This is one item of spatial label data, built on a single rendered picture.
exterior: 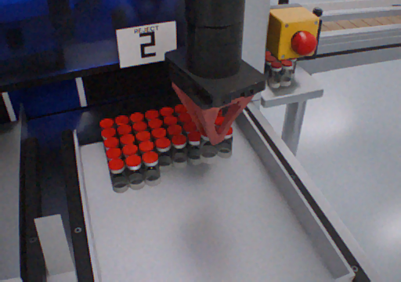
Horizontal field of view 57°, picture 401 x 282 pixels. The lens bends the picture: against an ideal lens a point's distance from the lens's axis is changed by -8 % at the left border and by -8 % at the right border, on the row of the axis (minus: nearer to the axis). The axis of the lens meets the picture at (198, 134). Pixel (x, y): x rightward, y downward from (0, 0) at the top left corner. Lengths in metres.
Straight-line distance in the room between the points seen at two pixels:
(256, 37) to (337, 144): 1.49
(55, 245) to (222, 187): 0.23
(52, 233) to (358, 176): 1.63
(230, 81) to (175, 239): 0.20
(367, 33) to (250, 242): 0.59
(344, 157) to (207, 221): 1.56
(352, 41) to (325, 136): 1.24
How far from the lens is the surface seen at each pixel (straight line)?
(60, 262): 0.48
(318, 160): 1.95
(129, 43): 0.57
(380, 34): 0.96
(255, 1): 0.61
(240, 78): 0.39
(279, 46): 0.66
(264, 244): 0.49
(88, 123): 0.67
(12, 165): 0.63
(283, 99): 0.73
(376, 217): 1.79
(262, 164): 0.58
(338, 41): 0.89
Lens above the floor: 1.27
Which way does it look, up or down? 39 degrees down
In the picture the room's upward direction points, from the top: straight up
